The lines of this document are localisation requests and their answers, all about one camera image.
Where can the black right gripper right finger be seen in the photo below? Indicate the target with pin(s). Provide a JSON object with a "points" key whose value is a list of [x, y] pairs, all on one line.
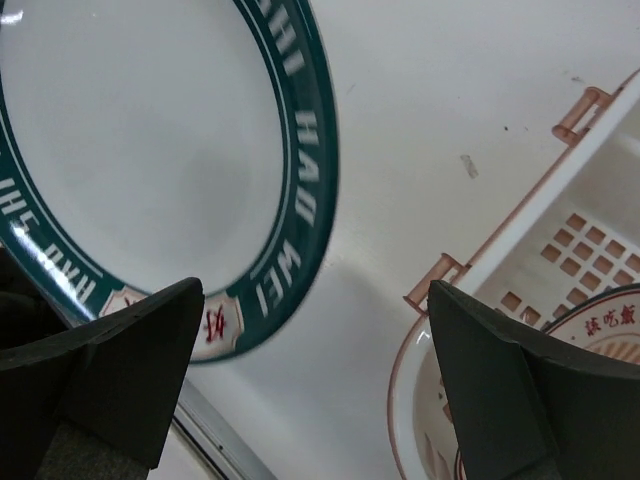
{"points": [[526, 405]]}

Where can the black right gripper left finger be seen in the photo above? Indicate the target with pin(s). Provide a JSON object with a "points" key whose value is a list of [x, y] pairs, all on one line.
{"points": [[98, 396]]}

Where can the green rimmed white plate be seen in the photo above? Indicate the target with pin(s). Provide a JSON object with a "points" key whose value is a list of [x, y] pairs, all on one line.
{"points": [[143, 142]]}

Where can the plate with red characters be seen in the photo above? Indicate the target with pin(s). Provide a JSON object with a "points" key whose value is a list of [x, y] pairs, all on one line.
{"points": [[421, 432]]}

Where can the plate with orange sunburst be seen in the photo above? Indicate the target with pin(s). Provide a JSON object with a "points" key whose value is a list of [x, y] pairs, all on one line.
{"points": [[607, 324]]}

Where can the white pink dish rack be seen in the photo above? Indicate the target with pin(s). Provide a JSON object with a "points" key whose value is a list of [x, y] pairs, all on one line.
{"points": [[575, 234]]}

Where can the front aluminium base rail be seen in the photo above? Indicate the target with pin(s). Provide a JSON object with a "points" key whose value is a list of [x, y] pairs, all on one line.
{"points": [[214, 440]]}

